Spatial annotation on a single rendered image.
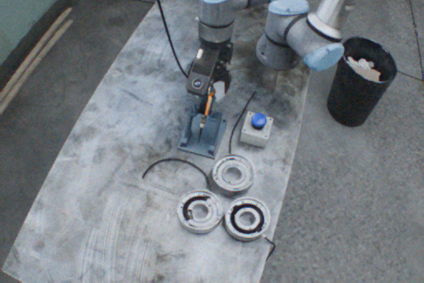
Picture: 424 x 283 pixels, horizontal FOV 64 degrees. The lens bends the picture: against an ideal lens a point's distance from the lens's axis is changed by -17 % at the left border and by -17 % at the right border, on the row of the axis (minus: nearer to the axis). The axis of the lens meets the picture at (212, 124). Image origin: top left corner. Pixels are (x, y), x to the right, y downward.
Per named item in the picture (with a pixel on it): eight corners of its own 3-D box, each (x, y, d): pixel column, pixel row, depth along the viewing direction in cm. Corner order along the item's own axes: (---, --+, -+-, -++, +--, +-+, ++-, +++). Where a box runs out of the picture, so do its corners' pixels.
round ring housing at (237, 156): (256, 196, 97) (258, 189, 94) (213, 199, 96) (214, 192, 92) (250, 160, 103) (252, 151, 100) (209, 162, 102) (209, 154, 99)
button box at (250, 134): (265, 148, 105) (268, 138, 101) (239, 141, 106) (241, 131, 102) (272, 125, 110) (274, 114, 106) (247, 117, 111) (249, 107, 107)
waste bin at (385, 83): (370, 139, 208) (398, 90, 173) (318, 122, 212) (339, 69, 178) (372, 96, 228) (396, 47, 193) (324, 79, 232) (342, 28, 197)
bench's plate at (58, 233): (231, 364, 72) (232, 364, 71) (4, 272, 80) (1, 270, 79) (316, 25, 141) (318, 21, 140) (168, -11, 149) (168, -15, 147)
